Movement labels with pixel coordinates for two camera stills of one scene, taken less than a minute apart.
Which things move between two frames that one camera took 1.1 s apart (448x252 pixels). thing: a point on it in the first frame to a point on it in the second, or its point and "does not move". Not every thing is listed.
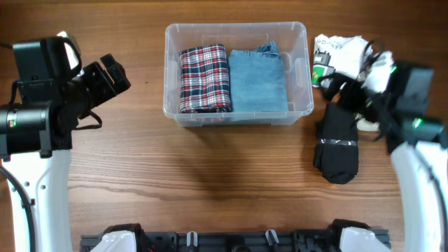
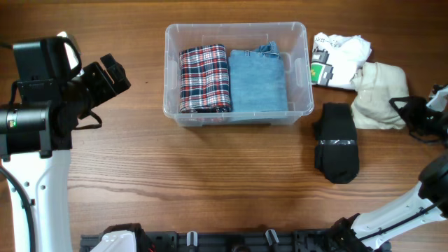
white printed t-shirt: (334, 54) does not move
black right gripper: (351, 87) to (413, 112)
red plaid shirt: (204, 80) does not move
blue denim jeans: (257, 80) does not move
